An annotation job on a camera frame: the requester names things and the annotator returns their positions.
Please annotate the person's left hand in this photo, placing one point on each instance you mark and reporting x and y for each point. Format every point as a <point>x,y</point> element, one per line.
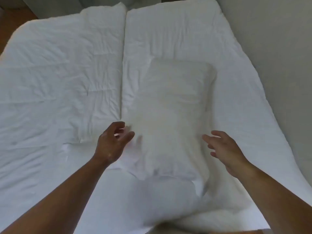
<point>108,148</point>

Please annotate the white duvet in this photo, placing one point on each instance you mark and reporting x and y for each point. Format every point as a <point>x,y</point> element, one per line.
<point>58,82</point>
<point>195,41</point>

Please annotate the person's right forearm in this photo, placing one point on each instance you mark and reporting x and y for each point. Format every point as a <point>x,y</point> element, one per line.
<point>275,199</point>

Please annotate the person's left forearm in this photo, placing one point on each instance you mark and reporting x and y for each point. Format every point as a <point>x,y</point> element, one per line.
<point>58,199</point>

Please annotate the white pillow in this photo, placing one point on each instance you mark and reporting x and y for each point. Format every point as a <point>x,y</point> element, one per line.
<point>170,114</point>

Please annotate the person's right hand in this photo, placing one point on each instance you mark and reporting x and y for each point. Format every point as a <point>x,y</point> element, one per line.
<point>230,149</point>

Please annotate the person's left fingers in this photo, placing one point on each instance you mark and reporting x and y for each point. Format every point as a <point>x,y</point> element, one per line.
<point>121,136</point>

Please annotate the person's right fingers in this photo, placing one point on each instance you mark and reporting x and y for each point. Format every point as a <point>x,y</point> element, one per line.
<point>213,140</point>

